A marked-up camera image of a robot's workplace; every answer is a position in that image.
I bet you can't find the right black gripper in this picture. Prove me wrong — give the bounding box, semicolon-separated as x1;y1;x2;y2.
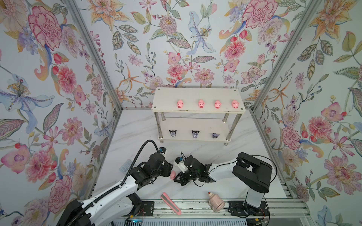
173;170;199;186

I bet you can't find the Kuromi figure black purple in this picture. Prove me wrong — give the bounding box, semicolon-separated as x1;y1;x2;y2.
169;130;177;137

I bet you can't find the pink toy cluster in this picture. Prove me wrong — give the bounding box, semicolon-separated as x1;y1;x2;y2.
177;100;184;109

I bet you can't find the small pink toy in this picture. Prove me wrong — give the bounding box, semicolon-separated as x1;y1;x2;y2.
198;100;205;108

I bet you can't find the pink pig toy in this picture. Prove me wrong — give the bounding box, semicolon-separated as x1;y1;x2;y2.
170;170;176;180
232;100;239;109
215;100;222;109

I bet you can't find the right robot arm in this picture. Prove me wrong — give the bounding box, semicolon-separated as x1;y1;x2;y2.
173;153;273;214

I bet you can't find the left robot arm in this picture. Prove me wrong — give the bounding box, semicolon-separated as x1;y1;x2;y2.
57;139;173;226

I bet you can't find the white two-tier shelf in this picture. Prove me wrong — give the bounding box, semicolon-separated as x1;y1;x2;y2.
152;88;246;146

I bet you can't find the pink utility knife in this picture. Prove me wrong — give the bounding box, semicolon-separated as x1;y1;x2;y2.
160;192;182;216

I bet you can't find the pink glue bottle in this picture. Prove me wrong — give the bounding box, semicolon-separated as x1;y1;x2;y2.
208;192;225;212

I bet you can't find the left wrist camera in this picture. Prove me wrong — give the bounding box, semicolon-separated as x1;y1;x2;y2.
159;147;166;155

